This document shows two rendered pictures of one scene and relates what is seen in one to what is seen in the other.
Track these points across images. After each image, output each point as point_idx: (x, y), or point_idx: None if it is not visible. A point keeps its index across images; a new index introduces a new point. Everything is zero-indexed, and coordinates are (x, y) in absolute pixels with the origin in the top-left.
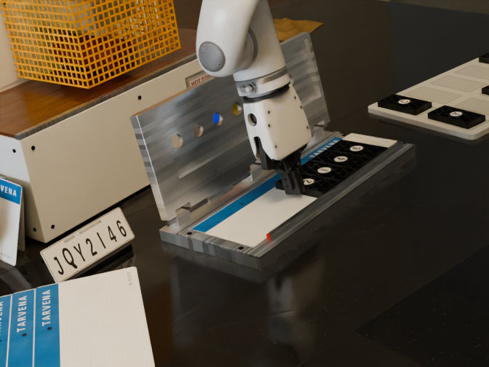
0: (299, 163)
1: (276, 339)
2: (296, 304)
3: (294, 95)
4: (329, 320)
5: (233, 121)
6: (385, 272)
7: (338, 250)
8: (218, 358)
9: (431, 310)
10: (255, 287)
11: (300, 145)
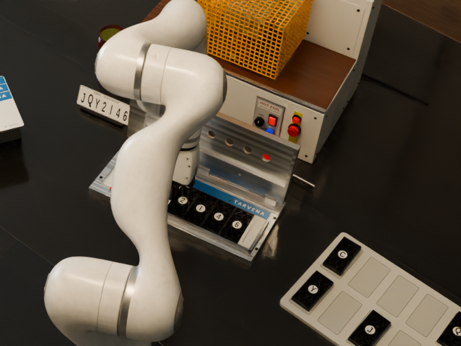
0: (175, 187)
1: (15, 207)
2: (49, 213)
3: (187, 157)
4: (31, 229)
5: (204, 137)
6: (79, 252)
7: (110, 228)
8: (1, 185)
9: (34, 276)
10: (69, 193)
11: (174, 180)
